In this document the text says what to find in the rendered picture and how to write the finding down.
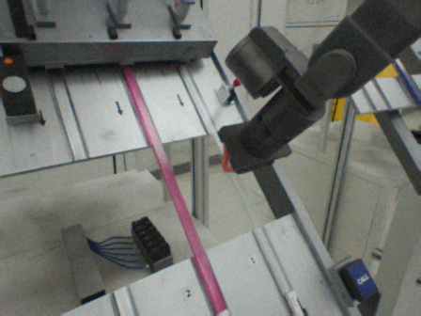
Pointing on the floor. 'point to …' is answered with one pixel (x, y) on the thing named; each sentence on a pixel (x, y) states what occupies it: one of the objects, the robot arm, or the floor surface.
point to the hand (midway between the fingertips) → (229, 165)
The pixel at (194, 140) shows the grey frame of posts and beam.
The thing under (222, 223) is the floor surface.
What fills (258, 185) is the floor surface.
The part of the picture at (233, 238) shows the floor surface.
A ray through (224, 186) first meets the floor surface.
